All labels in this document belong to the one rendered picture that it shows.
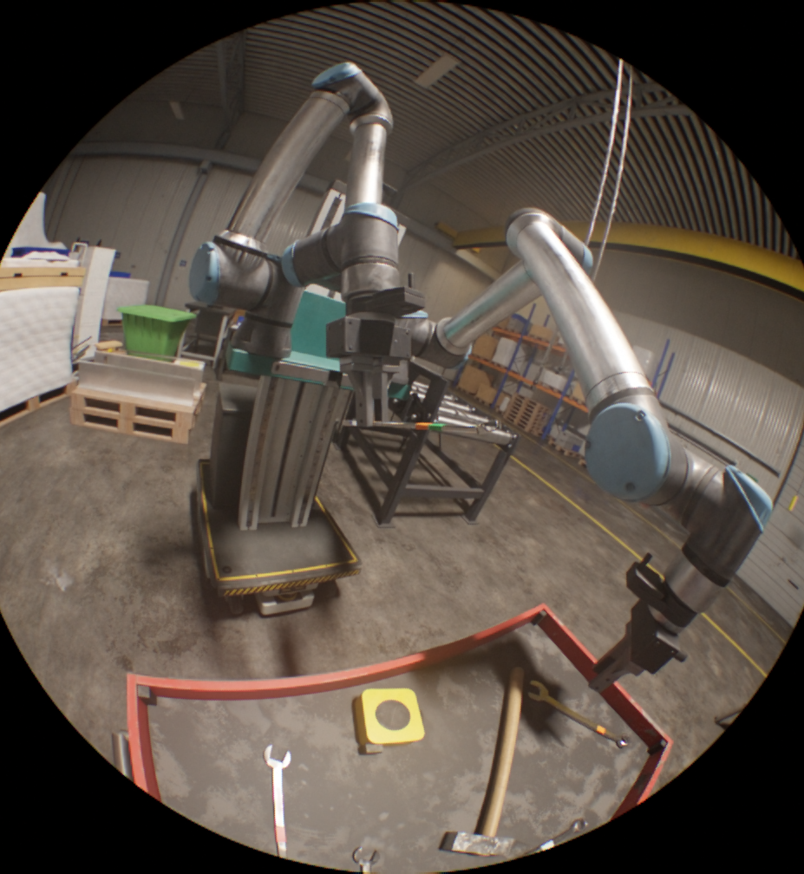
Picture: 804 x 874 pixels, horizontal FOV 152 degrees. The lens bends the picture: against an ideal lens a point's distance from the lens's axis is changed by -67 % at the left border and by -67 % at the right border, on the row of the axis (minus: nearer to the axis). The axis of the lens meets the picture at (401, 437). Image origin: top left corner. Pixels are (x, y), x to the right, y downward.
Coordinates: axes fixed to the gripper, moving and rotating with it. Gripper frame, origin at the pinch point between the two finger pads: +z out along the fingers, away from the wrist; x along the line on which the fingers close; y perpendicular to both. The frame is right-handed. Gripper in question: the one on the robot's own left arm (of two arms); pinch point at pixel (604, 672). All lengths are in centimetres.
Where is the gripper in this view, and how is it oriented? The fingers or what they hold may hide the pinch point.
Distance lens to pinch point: 54.9
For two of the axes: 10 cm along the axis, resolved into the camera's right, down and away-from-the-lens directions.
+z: -3.5, 8.9, 3.1
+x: 6.1, -0.4, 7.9
